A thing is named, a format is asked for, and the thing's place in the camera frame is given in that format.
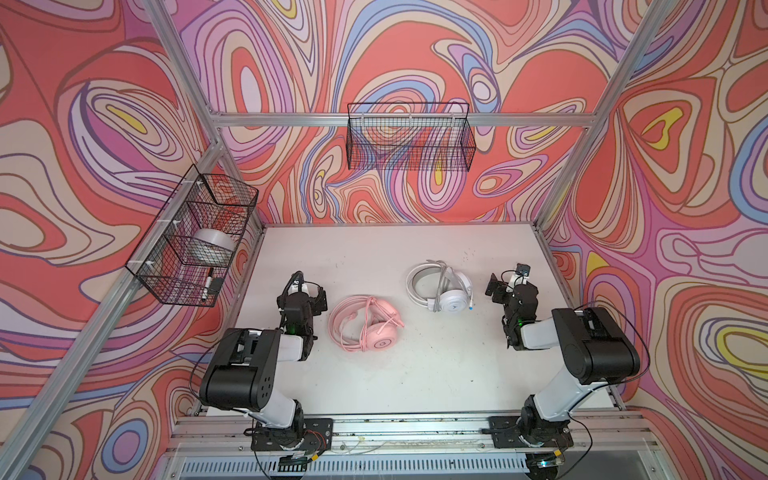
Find white headphones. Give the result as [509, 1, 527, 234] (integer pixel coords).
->
[405, 260, 474, 313]

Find pink cat-ear headphones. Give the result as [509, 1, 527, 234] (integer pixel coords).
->
[327, 295, 405, 352]

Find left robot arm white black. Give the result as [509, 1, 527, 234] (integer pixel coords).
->
[198, 280, 328, 432]

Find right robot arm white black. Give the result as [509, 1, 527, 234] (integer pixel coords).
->
[485, 275, 641, 445]

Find black marker pen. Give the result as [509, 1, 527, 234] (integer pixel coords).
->
[201, 267, 215, 302]

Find silver tape roll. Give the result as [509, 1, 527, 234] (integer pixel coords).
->
[188, 228, 236, 264]

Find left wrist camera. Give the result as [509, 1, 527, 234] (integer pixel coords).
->
[283, 271, 315, 297]

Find black wire basket left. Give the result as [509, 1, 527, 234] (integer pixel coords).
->
[125, 165, 259, 307]

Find black wire basket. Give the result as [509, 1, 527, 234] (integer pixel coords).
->
[346, 100, 476, 173]
[125, 165, 259, 307]

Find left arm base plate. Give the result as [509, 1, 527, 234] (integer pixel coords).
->
[248, 417, 334, 453]

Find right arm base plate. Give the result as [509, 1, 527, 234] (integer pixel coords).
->
[481, 415, 574, 449]

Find aluminium front rail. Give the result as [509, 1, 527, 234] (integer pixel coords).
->
[167, 410, 661, 455]

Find black wire basket back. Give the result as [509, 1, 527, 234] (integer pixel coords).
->
[346, 100, 476, 173]

